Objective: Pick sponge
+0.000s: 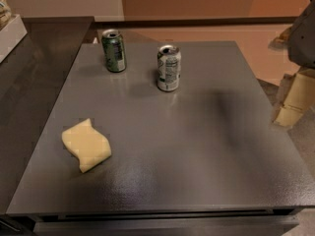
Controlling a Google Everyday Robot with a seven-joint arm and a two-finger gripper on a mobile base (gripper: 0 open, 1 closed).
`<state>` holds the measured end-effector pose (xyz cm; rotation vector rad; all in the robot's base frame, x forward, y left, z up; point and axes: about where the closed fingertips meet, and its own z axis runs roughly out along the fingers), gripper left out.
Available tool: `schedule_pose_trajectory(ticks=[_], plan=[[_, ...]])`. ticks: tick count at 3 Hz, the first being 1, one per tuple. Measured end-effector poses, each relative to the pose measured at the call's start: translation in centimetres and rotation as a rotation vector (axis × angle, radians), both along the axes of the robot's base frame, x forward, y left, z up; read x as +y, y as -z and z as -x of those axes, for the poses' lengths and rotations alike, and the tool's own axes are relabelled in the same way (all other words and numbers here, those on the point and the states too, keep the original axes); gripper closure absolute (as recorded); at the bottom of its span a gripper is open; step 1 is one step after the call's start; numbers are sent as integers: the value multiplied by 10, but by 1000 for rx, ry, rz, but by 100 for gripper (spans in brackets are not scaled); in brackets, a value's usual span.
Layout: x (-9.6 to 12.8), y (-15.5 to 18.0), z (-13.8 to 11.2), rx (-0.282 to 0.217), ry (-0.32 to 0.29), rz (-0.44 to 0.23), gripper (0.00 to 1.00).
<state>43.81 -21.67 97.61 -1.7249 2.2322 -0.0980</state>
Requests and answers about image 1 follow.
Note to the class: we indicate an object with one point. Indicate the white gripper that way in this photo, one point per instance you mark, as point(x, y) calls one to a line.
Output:
point(302, 38)

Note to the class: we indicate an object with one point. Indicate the yellow wavy sponge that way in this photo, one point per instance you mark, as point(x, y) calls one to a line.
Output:
point(87, 144)

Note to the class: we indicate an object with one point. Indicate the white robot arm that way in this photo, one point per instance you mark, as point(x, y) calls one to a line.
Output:
point(301, 40)

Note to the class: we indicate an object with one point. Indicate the white green soda can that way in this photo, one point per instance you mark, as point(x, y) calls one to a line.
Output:
point(169, 67)

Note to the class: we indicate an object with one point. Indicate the dark side table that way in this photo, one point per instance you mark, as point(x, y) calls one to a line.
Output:
point(31, 78)

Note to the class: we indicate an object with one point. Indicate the white box at left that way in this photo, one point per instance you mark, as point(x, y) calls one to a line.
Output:
point(11, 35)

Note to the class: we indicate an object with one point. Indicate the striped object on box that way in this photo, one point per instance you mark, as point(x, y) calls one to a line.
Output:
point(5, 13)

